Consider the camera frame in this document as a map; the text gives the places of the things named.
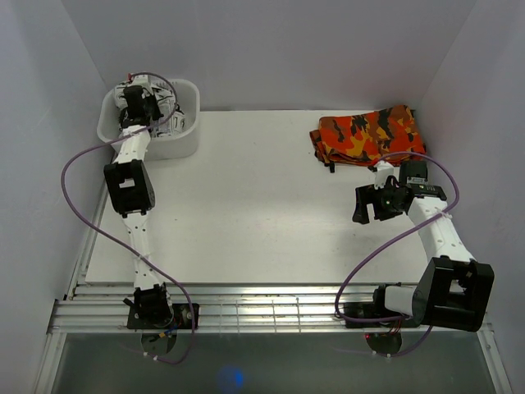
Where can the white plastic basket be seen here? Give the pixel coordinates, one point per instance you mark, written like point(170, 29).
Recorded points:
point(168, 147)

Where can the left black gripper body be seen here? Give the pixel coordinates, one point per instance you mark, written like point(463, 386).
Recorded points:
point(152, 107)

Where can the newspaper print trousers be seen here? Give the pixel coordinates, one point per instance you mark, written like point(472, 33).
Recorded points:
point(172, 118)

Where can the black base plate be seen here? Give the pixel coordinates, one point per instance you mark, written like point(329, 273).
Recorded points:
point(179, 316)
point(368, 310)

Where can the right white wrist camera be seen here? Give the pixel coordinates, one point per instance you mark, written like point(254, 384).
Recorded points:
point(382, 171)

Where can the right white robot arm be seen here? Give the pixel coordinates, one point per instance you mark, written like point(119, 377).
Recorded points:
point(454, 289)

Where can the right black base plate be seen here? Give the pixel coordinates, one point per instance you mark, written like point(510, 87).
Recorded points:
point(368, 310)

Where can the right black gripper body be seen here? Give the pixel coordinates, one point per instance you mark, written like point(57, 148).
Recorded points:
point(385, 203)

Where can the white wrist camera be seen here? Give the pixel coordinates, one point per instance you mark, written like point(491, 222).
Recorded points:
point(140, 79)
point(382, 171)

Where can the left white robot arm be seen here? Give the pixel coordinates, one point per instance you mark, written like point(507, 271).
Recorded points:
point(132, 196)

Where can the orange camouflage folded trousers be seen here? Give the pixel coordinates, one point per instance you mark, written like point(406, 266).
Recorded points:
point(362, 139)

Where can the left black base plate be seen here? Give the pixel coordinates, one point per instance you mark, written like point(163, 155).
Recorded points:
point(179, 316)

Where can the aluminium rail frame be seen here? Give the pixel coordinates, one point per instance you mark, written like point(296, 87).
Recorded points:
point(265, 249)

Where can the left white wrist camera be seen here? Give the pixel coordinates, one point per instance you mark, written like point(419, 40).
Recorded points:
point(140, 79)

